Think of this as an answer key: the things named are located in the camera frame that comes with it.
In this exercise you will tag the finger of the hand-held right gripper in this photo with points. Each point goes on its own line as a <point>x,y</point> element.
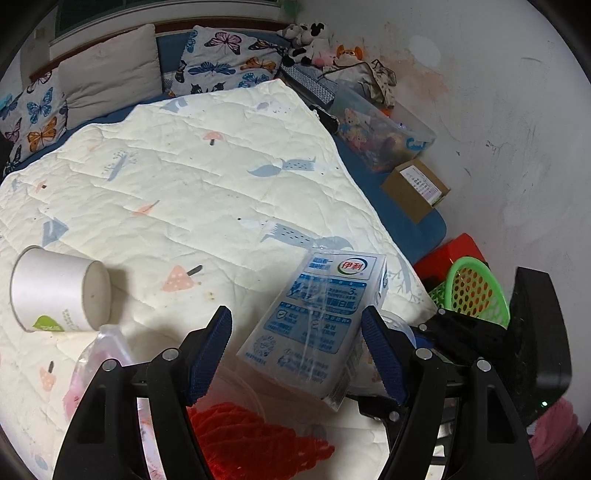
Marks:
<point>369,406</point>

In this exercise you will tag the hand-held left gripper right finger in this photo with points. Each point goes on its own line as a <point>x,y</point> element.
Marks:
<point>383,355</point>

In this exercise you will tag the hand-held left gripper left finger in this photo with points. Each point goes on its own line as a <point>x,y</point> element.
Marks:
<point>210,355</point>

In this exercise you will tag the blue white milk carton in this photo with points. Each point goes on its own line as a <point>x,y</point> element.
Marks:
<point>314,323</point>

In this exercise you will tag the green plastic basket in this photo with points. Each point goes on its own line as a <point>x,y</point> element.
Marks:
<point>475,290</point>

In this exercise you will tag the red mesh net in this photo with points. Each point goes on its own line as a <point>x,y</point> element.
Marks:
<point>244,438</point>

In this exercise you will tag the pink cloth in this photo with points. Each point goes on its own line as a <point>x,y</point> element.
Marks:
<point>561,429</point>

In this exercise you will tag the pink foil snack bag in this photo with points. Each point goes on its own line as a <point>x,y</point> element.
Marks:
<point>92,369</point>

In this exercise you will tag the red plastic stool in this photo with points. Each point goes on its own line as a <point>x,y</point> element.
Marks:
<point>457,251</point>

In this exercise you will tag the cardboard box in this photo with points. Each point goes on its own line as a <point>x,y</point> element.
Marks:
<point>411,194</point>

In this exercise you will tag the white quilted printed mat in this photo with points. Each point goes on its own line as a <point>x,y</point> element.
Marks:
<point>184,184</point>

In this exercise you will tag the white paper cup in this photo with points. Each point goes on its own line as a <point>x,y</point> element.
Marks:
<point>51,286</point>

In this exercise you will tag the clear plastic storage box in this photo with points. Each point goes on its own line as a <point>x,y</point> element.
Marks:
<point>383,134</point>

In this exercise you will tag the small black object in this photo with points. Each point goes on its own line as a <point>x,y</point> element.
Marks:
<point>328,119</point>

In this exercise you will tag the patterned cloth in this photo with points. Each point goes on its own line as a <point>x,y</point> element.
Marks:
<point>378,78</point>

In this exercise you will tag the blue patterned box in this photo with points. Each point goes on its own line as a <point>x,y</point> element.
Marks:
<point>309,83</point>

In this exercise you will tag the butterfly print pillow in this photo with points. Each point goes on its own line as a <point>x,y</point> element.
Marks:
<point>221,60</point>
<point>34,120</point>

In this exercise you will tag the pink plush toy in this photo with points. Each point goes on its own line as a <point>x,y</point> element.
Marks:
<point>323,58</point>

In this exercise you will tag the grey pillow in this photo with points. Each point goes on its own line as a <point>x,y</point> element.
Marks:
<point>111,69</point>

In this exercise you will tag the orange plush toy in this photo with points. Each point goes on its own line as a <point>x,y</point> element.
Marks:
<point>347,54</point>

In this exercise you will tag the black white cow plush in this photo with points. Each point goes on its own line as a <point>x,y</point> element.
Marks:
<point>304,39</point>

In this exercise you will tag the wall socket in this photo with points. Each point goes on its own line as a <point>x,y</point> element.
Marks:
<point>40,33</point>

